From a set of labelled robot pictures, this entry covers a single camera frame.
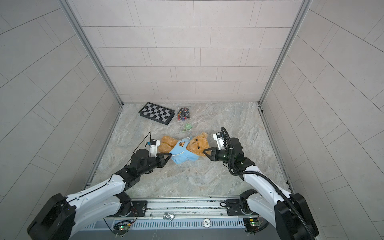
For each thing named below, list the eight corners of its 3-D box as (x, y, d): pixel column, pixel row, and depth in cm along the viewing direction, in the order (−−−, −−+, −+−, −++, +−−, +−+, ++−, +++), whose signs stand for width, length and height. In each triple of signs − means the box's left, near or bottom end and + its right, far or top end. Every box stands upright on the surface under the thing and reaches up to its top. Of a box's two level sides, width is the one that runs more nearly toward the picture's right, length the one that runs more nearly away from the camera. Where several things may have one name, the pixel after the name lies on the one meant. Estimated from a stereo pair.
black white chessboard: (138, 115, 110) (137, 112, 108) (148, 104, 118) (147, 101, 115) (167, 125, 104) (166, 123, 102) (176, 112, 112) (175, 110, 109)
